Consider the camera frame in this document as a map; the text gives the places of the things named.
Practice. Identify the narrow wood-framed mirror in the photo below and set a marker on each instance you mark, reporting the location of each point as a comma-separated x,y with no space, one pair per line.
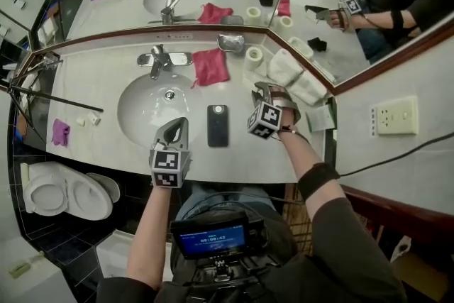
354,46

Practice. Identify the person's right hand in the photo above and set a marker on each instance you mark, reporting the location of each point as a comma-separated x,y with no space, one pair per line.
289,119

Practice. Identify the white sink basin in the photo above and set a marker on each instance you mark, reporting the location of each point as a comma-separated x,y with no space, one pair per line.
142,117

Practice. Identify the person's left forearm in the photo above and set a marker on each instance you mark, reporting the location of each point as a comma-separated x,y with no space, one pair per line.
149,234

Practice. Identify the dark wooden door frame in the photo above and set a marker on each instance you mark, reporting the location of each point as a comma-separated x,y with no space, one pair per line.
408,214

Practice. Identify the clear glass tumbler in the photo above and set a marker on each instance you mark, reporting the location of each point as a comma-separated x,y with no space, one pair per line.
49,59

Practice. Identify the small cream bar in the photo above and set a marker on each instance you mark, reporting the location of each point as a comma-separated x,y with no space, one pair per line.
80,121

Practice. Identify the cream paper roll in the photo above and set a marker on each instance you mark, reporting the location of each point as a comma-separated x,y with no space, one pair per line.
25,174

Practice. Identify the person's dark shirt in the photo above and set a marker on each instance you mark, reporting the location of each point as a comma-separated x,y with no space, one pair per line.
347,252

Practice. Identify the long black tray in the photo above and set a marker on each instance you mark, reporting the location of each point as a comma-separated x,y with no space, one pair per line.
330,152

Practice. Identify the black tripod stand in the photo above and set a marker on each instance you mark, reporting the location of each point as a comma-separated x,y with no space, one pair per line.
53,97

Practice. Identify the black smartphone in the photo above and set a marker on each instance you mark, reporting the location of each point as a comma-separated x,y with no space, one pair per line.
217,127

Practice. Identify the person's right forearm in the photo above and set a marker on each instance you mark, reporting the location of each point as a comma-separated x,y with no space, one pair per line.
301,152

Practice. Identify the metal soap dish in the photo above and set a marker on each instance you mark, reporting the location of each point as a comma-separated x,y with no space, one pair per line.
230,42

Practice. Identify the white green sign card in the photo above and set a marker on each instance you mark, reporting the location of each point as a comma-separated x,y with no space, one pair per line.
321,119

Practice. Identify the black armband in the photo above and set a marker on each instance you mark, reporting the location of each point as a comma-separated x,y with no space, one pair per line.
317,181

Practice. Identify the chest-mounted screen device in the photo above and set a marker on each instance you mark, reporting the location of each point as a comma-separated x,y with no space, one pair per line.
213,237

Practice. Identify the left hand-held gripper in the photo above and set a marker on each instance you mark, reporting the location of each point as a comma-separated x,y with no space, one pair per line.
166,166

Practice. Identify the person's blue jeans legs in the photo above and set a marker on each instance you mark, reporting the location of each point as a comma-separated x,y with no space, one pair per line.
227,200

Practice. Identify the purple cloth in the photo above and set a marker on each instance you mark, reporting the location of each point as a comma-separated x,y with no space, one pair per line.
60,131

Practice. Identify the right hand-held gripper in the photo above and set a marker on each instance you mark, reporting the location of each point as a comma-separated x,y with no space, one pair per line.
264,119

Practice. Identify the toilet paper roll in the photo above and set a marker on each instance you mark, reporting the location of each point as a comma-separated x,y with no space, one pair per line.
253,58

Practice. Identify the chrome faucet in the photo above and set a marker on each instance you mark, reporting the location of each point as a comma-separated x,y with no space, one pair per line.
157,60

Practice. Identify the white toilet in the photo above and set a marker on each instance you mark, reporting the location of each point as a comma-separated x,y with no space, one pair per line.
67,193

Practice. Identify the small white box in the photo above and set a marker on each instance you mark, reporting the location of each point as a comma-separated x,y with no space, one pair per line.
94,118

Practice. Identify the red cloth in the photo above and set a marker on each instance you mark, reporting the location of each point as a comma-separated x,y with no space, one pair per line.
211,67

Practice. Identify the orange blue bag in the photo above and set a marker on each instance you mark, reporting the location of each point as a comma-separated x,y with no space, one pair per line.
22,126

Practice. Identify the white wall power socket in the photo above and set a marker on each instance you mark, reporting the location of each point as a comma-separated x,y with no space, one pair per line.
395,116

